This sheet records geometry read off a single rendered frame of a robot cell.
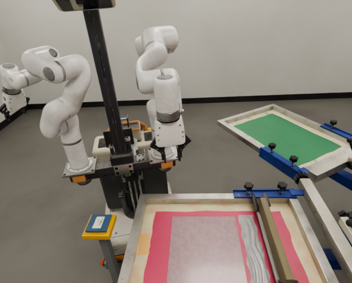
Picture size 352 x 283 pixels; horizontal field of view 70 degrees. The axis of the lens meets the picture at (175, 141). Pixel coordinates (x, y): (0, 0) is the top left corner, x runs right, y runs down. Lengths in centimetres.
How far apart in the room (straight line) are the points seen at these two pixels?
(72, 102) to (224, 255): 89
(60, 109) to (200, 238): 80
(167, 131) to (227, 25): 382
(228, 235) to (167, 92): 72
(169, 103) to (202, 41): 381
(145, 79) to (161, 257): 72
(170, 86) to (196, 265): 71
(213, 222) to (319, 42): 416
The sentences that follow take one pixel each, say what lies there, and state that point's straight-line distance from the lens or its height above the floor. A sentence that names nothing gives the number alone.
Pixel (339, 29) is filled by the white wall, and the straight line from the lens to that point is 509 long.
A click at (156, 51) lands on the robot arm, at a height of 171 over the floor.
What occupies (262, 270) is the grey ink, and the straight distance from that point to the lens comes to 113.
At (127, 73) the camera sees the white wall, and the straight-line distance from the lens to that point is 480.
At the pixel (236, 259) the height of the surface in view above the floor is 95.
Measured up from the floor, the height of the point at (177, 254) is 95.
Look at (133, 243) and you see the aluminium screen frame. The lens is 116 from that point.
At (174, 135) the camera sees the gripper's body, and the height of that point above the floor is 149.
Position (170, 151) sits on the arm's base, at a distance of 134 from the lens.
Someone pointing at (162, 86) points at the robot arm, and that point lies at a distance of 74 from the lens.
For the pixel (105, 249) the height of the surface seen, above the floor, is 79.
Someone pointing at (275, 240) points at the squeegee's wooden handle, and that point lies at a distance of 109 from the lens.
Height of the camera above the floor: 190
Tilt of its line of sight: 31 degrees down
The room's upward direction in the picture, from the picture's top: 4 degrees counter-clockwise
